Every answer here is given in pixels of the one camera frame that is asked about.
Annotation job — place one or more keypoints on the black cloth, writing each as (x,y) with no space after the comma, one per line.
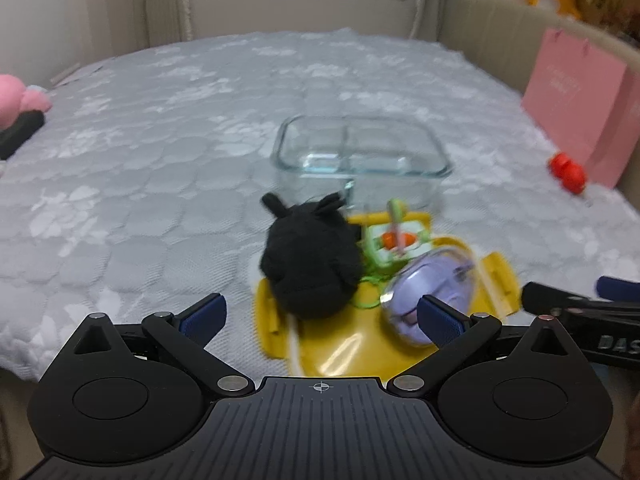
(17,135)

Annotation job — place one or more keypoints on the dried flower bouquet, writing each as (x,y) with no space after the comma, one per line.
(612,10)

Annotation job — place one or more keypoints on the green and pink toy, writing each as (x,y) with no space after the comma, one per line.
(374,252)

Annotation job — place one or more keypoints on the clear glass food container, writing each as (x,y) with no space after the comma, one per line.
(300,160)

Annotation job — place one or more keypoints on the yellow container lid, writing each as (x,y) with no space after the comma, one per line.
(345,350)

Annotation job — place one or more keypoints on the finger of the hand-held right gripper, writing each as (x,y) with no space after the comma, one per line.
(545,296)
(617,288)

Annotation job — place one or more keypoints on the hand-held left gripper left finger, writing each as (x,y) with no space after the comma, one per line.
(205,317)

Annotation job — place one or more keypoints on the black plush toy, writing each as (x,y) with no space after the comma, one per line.
(310,265)

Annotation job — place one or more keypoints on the pink plush toy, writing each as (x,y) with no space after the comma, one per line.
(17,100)

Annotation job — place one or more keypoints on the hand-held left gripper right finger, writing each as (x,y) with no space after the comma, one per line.
(440,320)

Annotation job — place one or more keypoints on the grey quilted mattress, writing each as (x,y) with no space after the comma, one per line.
(150,160)

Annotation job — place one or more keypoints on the round purple case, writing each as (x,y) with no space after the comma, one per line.
(425,280)

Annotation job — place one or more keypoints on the pink paper bag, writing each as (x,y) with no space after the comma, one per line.
(570,95)

